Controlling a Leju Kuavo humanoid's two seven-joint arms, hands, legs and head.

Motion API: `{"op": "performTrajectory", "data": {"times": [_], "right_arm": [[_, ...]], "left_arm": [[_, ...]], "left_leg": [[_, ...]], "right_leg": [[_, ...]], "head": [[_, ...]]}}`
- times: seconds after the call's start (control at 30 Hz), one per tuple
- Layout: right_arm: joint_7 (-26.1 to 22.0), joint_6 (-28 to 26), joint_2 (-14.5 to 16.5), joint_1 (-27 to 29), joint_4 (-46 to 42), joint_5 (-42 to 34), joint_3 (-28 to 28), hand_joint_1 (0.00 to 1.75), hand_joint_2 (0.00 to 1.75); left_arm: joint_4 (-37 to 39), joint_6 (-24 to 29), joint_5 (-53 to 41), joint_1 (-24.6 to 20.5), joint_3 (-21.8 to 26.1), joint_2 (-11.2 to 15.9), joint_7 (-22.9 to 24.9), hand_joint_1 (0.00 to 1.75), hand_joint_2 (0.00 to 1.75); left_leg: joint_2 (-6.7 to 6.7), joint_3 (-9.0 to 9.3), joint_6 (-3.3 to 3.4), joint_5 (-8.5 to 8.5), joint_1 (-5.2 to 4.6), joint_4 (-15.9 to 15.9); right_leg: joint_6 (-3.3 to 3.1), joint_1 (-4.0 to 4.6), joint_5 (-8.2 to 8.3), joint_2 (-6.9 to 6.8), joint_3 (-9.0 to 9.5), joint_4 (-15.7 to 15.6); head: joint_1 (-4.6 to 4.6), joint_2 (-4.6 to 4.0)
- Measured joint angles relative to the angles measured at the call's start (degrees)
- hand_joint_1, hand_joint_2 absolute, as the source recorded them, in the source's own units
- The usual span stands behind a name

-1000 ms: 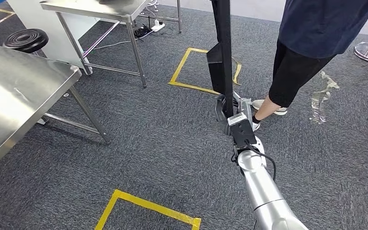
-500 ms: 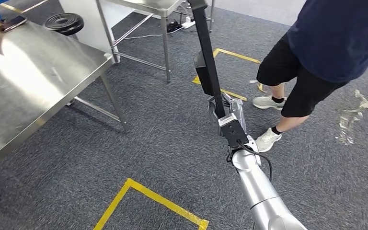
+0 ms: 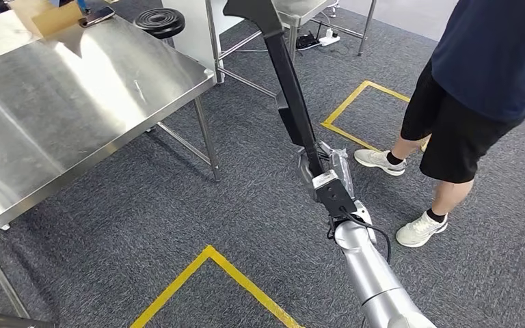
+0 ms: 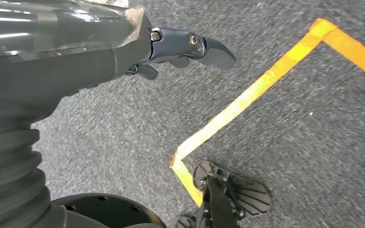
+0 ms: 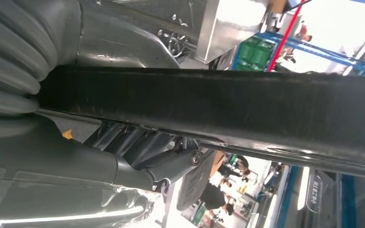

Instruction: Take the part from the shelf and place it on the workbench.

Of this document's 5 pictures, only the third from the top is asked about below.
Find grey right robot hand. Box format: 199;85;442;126
296;140;357;200

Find black plastic mounting plate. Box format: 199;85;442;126
223;0;327;178

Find steel workbench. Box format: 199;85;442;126
0;8;221;320

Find straight yellow tape line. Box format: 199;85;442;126
321;80;371;126
321;121;383;153

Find loose yellow tape strip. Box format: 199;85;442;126
364;80;429;154

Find black power adapter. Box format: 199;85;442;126
295;32;321;51

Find yellow floor tape square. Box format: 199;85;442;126
129;245;305;328

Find steel table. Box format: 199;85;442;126
204;0;378;99

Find person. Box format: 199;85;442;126
353;0;525;249

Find white partition panel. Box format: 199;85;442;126
160;0;226;85

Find black ribbed round disc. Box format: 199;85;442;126
133;8;187;40

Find black smartphone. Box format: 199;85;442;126
79;6;116;29

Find open cardboard box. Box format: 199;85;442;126
8;0;85;40

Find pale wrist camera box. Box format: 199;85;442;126
311;169;358;218

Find black camera cable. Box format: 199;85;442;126
325;207;392;328

